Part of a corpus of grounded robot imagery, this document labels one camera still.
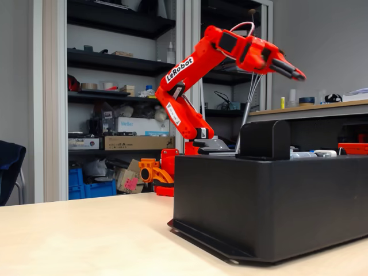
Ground metal coat stand wooden knobs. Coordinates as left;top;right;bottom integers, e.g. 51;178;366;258
234;8;285;154

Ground wooden top desk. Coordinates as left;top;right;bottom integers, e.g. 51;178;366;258
248;99;368;156

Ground stack of white papers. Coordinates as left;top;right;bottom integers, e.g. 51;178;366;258
343;87;368;102

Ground grey metal shelving cabinet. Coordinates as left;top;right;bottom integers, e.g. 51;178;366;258
43;0;185;202
183;0;274;158

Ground metal door hinge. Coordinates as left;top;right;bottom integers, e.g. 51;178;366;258
289;149;319;160

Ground white plastic bottle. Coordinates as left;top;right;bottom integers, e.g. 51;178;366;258
166;41;176;64

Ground white hinge end block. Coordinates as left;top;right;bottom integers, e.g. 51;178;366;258
313;149;338;158

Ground red display module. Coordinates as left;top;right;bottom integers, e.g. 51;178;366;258
338;143;368;156

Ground white crumpled cloth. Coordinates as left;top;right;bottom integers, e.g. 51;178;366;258
138;88;160;99

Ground black task board box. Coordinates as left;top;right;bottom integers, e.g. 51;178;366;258
167;154;368;265

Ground small wooden box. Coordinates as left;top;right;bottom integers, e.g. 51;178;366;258
119;85;136;97

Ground white Weller box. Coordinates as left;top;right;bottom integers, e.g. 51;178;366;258
114;117;170;136

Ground long brown cardboard box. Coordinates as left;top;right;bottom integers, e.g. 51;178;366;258
103;135;176;151

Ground orange printed part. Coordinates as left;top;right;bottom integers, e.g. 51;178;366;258
138;158;175;187

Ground red printed table clamp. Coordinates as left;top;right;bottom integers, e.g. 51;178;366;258
155;185;175;198

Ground cardboard box with pink sticker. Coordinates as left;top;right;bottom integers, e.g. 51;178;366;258
116;159;145;194

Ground red object on shelf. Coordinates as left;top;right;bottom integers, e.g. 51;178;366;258
68;74;81;92

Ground printed white flat box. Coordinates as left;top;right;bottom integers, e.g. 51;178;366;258
68;137;100;151

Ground blue plastic crate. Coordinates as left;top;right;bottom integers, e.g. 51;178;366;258
68;168;85;201
83;179;117;199

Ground dark blue chair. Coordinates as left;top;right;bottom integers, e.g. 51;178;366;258
0;140;27;207

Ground white servo cable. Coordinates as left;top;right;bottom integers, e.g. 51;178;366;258
229;21;256;37

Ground black cable bundle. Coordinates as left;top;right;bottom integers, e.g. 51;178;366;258
214;90;232;112

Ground black probe holder bracket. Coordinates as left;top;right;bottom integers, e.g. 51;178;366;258
193;139;237;156

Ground metal chair frame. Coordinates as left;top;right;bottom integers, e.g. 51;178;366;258
14;168;28;205

